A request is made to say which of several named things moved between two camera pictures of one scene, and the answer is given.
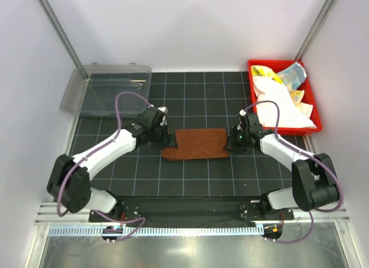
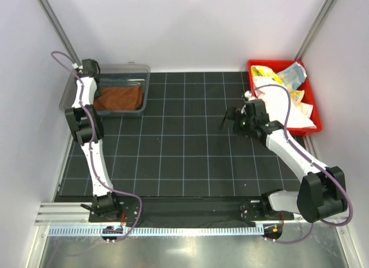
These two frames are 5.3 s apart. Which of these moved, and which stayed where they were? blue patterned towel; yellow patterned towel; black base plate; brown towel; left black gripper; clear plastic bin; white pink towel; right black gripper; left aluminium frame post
Moved: right black gripper; brown towel; left black gripper
Stayed: yellow patterned towel; clear plastic bin; blue patterned towel; white pink towel; left aluminium frame post; black base plate
